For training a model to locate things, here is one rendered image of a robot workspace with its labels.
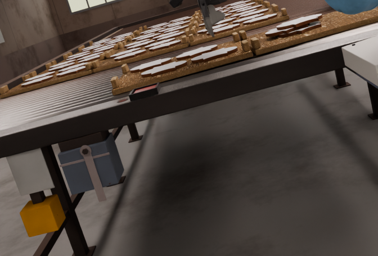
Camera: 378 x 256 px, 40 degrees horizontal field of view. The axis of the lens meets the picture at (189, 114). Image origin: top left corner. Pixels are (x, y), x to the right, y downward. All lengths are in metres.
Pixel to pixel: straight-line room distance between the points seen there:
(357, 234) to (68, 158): 1.33
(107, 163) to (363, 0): 0.77
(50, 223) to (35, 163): 0.17
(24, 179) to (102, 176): 0.22
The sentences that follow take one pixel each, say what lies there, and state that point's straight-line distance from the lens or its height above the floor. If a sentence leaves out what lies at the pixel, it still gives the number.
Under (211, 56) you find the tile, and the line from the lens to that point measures 1.50.
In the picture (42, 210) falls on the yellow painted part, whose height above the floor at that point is 0.69.
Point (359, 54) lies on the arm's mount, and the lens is 1.18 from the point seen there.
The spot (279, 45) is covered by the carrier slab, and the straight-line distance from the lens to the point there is 1.47.
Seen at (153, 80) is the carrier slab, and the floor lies 0.93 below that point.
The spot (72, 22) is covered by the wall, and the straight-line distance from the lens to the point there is 11.69.
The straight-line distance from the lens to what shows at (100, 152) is 1.39.
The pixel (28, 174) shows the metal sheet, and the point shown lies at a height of 0.79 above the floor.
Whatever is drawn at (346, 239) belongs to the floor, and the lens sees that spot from 2.29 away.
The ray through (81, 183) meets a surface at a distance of 1.43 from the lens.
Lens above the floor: 1.15
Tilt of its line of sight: 13 degrees down
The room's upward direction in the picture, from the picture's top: 16 degrees counter-clockwise
